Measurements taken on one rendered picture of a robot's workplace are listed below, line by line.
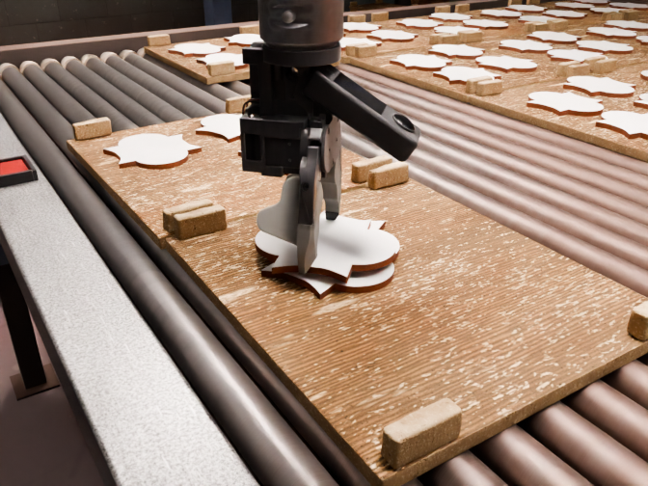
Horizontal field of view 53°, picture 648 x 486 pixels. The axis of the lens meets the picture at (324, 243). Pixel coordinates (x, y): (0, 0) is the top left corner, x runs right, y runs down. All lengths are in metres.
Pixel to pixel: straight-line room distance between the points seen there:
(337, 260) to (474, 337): 0.15
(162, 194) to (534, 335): 0.50
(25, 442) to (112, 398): 1.41
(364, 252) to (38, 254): 0.38
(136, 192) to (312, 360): 0.42
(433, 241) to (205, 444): 0.35
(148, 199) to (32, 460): 1.17
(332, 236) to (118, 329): 0.23
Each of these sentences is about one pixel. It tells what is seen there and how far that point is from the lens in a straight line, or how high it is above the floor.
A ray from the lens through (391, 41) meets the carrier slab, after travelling 1.85.
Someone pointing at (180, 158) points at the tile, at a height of 0.94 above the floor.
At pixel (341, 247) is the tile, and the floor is 0.96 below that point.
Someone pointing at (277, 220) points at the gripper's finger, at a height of 1.01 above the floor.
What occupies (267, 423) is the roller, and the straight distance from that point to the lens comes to 0.51.
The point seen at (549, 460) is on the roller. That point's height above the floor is 0.92.
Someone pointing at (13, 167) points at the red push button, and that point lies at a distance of 1.05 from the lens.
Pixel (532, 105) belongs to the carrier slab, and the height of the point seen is 0.94.
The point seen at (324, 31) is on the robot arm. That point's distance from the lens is 0.57.
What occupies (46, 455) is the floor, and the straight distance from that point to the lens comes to 1.91.
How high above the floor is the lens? 1.27
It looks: 28 degrees down
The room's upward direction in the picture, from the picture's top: straight up
